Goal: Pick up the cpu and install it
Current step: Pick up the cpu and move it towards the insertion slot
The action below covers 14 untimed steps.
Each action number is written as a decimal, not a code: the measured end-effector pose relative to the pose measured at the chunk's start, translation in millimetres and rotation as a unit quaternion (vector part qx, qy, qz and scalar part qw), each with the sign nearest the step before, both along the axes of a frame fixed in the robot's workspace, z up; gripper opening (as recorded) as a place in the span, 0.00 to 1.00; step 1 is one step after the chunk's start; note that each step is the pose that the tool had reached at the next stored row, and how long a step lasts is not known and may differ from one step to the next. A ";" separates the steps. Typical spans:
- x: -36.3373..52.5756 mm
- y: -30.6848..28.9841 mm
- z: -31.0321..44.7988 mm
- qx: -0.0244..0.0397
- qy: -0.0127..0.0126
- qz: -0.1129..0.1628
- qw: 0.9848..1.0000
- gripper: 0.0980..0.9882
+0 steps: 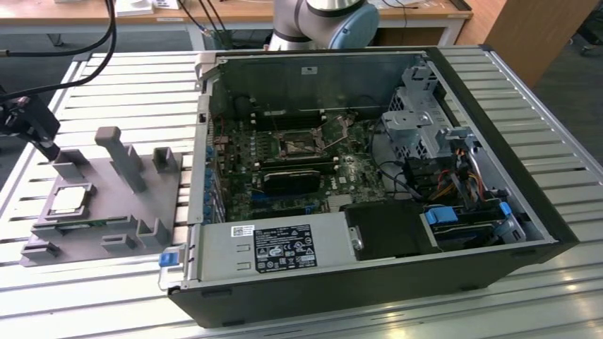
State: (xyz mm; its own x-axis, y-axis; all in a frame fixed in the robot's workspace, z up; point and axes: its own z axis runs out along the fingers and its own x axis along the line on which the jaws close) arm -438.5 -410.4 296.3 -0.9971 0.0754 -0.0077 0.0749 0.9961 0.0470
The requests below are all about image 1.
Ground black graphics card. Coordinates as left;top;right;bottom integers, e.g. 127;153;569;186
260;168;323;196

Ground blue disk carrier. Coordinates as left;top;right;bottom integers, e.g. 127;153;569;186
422;206;502;248

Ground large white box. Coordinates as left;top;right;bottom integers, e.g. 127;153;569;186
115;0;156;18

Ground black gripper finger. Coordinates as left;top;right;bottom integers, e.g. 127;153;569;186
27;97;63;160

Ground metal locking lever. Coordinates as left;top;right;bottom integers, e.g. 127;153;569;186
263;105;283;136

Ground wooden cabinet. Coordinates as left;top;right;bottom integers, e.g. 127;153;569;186
479;0;603;89

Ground grey parts rack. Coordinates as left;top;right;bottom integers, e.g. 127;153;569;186
18;125;186;268

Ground silver CPU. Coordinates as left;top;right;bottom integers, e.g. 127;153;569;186
50;185;94;215

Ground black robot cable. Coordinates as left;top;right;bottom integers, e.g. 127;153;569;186
0;0;119;59
0;20;119;102

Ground yellow orange power wires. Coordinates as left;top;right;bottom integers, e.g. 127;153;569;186
435;169;486;202

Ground black PC case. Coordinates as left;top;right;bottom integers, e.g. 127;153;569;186
167;44;582;329

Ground black RAM slot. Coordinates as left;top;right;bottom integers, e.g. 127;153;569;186
256;157;339;170
258;160;339;173
258;164;341;177
254;112;329;121
252;115;330;125
252;108;329;118
254;119;331;129

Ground CPU socket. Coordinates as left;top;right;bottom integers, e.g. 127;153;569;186
276;129;333;159

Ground silver power supply unit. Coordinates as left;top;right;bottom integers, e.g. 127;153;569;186
182;213;359;289

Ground green RAM stick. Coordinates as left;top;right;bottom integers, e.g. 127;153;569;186
55;219;111;230

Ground green motherboard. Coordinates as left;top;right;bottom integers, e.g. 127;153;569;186
207;112;386;224

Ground wooden desk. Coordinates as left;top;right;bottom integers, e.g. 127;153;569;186
188;0;475;49
0;0;204;47

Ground thin red wire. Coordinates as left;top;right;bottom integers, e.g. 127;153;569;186
214;112;232;145

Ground blue case latch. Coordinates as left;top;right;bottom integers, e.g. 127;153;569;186
159;246;186;268

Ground silver drive cage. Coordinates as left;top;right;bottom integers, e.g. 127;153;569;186
379;63;479;162

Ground grey flat cable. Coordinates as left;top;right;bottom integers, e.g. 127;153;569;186
463;141;487;209

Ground black plastic shroud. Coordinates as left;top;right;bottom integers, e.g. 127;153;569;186
343;201;445;262

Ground black wire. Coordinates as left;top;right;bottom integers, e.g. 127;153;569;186
369;129;429;204

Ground black office chair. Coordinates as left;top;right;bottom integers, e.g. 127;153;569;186
577;16;603;57

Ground metal socket cover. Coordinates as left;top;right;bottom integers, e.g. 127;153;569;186
318;113;361;150

